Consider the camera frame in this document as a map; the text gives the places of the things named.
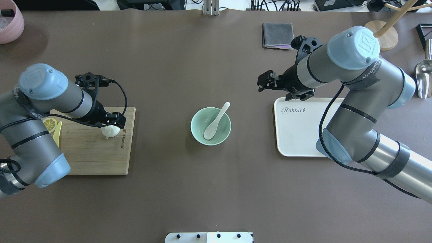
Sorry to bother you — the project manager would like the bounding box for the mint green bowl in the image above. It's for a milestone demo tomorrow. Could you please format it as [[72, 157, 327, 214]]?
[[190, 107, 232, 146]]

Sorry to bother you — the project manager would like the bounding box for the yellow plastic knife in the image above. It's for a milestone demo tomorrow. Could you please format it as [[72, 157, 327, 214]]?
[[53, 121, 63, 147]]

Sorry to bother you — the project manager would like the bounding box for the white plastic spoon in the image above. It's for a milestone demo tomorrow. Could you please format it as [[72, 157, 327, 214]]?
[[203, 102, 231, 140]]

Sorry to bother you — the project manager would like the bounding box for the bamboo cutting board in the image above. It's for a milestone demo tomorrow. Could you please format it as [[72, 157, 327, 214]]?
[[56, 107, 136, 176]]

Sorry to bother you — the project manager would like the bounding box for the metal bracket at table edge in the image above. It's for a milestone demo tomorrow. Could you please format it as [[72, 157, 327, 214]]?
[[202, 0, 220, 16]]

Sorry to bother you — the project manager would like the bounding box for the cream rabbit print tray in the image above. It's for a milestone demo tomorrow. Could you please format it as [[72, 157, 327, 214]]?
[[273, 97, 331, 157]]

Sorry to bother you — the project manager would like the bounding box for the pink round basket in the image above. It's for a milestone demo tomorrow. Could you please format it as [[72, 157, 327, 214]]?
[[0, 0, 25, 44]]

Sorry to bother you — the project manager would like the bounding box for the folded grey cloth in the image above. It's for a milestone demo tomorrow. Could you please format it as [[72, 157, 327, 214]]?
[[262, 23, 294, 50]]

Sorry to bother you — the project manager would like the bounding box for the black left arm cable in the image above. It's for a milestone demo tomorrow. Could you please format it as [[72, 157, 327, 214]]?
[[0, 78, 128, 183]]

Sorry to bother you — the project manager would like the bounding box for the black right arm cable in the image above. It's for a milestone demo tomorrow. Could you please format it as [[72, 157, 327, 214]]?
[[318, 84, 421, 199]]

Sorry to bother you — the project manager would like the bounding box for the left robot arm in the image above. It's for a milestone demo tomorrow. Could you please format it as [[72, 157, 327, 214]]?
[[0, 63, 126, 198]]

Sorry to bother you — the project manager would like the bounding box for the wooden stand with base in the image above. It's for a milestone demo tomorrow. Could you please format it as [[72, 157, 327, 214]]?
[[364, 0, 432, 51]]

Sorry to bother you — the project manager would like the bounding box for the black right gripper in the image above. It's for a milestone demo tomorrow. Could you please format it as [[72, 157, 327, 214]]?
[[257, 35, 322, 101]]

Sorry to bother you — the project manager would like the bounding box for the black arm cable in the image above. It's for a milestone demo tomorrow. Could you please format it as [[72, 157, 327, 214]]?
[[318, 84, 421, 199], [0, 78, 128, 183]]

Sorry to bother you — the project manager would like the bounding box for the single lemon slice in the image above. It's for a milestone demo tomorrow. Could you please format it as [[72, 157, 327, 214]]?
[[42, 117, 58, 133]]

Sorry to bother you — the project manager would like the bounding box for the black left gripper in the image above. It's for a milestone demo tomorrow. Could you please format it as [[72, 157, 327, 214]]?
[[75, 72, 127, 129]]

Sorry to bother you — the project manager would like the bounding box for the metal scoop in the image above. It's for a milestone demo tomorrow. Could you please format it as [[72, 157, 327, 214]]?
[[415, 39, 432, 99]]

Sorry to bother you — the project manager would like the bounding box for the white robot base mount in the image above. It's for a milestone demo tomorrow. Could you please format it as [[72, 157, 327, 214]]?
[[165, 231, 254, 243]]

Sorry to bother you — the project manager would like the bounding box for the black triangular stand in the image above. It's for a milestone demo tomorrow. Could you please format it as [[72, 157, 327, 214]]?
[[415, 23, 432, 51]]

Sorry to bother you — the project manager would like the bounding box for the background cables and equipment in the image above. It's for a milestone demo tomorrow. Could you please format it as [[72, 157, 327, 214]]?
[[13, 0, 432, 12]]

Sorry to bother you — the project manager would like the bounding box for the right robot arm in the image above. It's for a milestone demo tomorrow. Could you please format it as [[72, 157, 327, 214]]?
[[257, 26, 432, 203]]

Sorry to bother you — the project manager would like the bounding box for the white steamed bun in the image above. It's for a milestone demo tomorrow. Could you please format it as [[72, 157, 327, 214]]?
[[101, 126, 120, 139]]

